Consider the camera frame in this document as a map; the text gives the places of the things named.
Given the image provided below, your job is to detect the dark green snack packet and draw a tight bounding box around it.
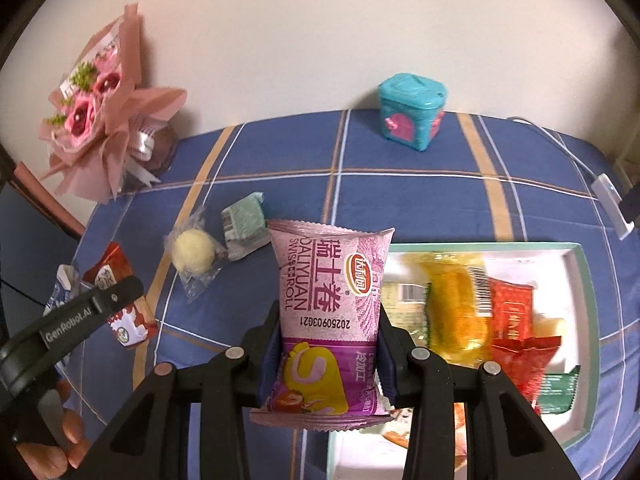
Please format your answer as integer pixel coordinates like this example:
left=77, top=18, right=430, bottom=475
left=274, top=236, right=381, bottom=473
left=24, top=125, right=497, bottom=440
left=539, top=366, right=582, bottom=417

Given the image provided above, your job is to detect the yellow snack packet with barcode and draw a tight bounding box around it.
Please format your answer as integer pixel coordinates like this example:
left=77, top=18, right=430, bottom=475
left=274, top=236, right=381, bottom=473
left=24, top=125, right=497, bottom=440
left=404, top=251, right=494, bottom=367

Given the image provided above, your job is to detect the pink swiss roll packet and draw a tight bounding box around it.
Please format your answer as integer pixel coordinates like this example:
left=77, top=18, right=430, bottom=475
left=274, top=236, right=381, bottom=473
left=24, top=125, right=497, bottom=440
left=248, top=218, right=397, bottom=433

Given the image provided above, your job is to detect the blue white snack packet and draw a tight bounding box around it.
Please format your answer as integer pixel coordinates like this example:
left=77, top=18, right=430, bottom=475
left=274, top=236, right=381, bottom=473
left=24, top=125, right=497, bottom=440
left=44, top=263, right=82, bottom=317

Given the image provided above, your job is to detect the clear packet of green cake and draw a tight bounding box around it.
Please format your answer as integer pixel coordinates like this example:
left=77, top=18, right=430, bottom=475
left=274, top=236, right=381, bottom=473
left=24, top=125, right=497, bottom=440
left=381, top=281, right=432, bottom=347

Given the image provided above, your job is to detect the white power cable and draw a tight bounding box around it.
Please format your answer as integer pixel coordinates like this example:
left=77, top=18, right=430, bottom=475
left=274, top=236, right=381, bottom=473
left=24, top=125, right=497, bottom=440
left=506, top=115, right=602, bottom=182

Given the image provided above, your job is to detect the light green snack packet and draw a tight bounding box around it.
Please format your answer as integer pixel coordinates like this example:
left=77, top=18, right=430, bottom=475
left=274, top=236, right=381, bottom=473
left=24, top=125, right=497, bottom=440
left=220, top=191, right=272, bottom=262

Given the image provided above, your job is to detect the person's left hand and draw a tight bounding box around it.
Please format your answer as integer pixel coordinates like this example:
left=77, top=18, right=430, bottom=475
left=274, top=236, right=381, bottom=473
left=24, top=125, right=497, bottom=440
left=16, top=381, right=94, bottom=480

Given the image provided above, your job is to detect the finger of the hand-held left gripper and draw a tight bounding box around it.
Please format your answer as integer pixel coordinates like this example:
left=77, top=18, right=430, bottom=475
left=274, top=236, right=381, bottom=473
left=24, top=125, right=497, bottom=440
left=98, top=276, right=147, bottom=319

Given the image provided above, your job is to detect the white power strip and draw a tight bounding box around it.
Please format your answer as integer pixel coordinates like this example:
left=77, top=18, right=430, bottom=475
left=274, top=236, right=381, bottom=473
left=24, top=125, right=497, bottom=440
left=589, top=173, right=634, bottom=241

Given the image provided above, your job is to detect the blue plaid tablecloth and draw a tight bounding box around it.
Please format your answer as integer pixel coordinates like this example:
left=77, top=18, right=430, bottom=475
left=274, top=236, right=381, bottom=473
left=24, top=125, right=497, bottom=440
left=47, top=107, right=640, bottom=480

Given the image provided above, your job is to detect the white tray with green rim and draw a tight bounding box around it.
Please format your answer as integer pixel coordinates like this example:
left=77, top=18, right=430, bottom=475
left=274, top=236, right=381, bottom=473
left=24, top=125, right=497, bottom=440
left=326, top=241, right=602, bottom=480

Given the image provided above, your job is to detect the brown wooden furniture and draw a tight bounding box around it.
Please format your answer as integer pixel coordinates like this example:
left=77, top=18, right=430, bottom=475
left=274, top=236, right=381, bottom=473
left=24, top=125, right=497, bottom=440
left=12, top=160, right=89, bottom=239

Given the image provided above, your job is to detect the pink flower bouquet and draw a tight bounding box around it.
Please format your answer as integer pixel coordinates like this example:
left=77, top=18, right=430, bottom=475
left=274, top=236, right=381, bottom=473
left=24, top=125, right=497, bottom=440
left=36, top=2, right=189, bottom=207

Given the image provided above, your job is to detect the red gold rectangular snack packet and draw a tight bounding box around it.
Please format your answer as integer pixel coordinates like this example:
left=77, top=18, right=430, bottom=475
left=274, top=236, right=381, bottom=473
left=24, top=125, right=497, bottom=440
left=486, top=276, right=534, bottom=342

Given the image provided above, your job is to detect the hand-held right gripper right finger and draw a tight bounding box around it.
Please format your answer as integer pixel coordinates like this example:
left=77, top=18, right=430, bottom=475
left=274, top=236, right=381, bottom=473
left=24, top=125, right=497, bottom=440
left=376, top=316, right=569, bottom=480

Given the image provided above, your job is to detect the round yellow pastry clear wrap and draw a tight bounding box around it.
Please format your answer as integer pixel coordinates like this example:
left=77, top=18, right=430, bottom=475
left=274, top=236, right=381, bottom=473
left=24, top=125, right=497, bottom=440
left=534, top=311, right=569, bottom=337
left=164, top=209, right=229, bottom=304

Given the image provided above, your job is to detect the red heart print snack packet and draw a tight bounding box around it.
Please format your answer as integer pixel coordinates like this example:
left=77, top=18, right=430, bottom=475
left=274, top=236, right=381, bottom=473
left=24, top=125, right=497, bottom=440
left=491, top=334, right=559, bottom=412

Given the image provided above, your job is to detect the red brown snack packet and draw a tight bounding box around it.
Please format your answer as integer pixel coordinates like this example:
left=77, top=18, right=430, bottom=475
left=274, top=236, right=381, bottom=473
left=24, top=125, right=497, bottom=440
left=81, top=241, right=159, bottom=349

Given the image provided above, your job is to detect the teal toy house box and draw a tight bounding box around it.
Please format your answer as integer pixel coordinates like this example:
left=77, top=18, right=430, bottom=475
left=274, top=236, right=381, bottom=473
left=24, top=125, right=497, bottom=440
left=376, top=72, right=449, bottom=154

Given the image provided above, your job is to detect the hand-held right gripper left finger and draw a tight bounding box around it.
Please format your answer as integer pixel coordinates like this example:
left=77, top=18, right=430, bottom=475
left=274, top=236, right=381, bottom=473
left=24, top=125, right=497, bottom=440
left=72, top=300, right=282, bottom=480

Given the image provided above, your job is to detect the black charger adapter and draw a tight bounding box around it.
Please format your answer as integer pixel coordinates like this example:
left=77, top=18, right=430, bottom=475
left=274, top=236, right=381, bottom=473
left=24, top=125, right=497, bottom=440
left=619, top=194, right=640, bottom=227

